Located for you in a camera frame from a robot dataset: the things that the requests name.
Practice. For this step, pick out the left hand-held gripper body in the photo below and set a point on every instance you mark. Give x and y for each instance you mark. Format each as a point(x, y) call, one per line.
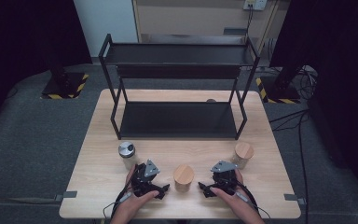
point(143, 183)

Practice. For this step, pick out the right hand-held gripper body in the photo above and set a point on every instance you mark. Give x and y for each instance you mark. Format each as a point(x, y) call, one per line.
point(225, 180)

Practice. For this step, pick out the glass jar with wooden lid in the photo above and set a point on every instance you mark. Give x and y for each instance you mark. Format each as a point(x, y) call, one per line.
point(183, 174)
point(244, 150)

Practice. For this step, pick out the glass jar with metal lid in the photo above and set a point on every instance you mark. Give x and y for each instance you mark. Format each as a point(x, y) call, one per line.
point(126, 150)

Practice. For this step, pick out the black metal shelf rack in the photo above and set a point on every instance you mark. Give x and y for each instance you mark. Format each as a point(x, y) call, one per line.
point(177, 119)

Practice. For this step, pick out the person's left hand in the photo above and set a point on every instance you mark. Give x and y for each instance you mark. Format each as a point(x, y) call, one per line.
point(135, 203)

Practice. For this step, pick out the person's right hand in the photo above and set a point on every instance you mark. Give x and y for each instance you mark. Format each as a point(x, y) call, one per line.
point(237, 202)

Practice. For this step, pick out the black stand with striped base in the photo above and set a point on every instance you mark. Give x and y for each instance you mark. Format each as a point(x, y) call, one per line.
point(279, 90)
point(63, 84)

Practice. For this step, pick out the beige wooden cabinet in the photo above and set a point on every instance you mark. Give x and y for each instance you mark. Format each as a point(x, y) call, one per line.
point(192, 18)

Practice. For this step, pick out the dark curtain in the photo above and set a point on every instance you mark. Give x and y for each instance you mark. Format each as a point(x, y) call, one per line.
point(338, 46)

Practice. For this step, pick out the grey table bracket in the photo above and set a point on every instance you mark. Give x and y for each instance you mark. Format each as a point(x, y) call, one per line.
point(66, 195)
point(293, 198)

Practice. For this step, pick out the white wall socket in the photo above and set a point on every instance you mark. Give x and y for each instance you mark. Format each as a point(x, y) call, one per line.
point(256, 4)

